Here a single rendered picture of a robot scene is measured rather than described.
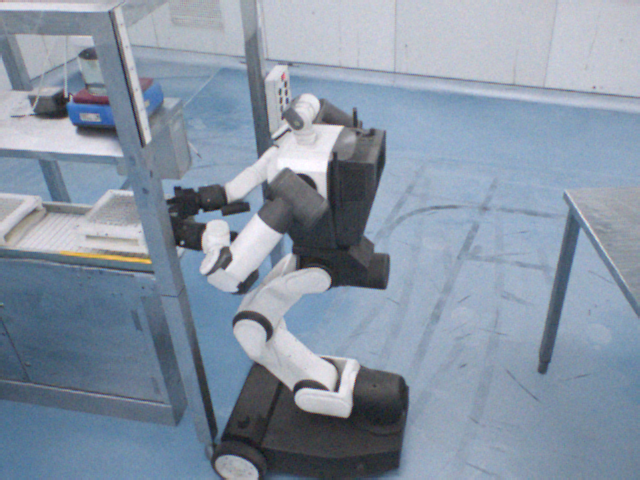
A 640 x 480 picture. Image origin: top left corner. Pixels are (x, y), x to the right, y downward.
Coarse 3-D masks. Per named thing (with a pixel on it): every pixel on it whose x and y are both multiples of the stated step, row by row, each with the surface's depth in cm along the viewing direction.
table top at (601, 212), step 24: (576, 192) 220; (600, 192) 219; (624, 192) 219; (576, 216) 212; (600, 216) 208; (624, 216) 207; (600, 240) 197; (624, 240) 197; (624, 264) 187; (624, 288) 181
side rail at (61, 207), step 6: (42, 204) 230; (48, 204) 229; (54, 204) 229; (60, 204) 228; (66, 204) 228; (72, 204) 228; (78, 204) 228; (84, 204) 227; (54, 210) 230; (60, 210) 230; (66, 210) 229; (72, 210) 228; (78, 210) 228; (84, 210) 227; (192, 216) 218
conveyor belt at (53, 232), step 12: (48, 216) 229; (60, 216) 229; (72, 216) 228; (36, 228) 223; (48, 228) 223; (60, 228) 222; (24, 240) 217; (36, 240) 217; (48, 240) 216; (60, 240) 216; (72, 240) 216; (84, 252) 210; (96, 252) 209; (108, 252) 209; (120, 252) 208; (132, 252) 208; (180, 252) 211
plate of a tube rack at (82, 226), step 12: (108, 192) 217; (120, 192) 216; (132, 192) 216; (96, 204) 211; (84, 216) 205; (108, 216) 204; (72, 228) 200; (84, 228) 199; (96, 228) 199; (108, 228) 198; (120, 228) 198; (132, 228) 198
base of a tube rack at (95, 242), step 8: (80, 240) 202; (88, 240) 202; (96, 240) 202; (104, 240) 201; (112, 240) 201; (120, 240) 201; (128, 240) 201; (136, 240) 200; (96, 248) 202; (104, 248) 201; (112, 248) 200; (120, 248) 200; (128, 248) 199; (136, 248) 198; (144, 248) 197
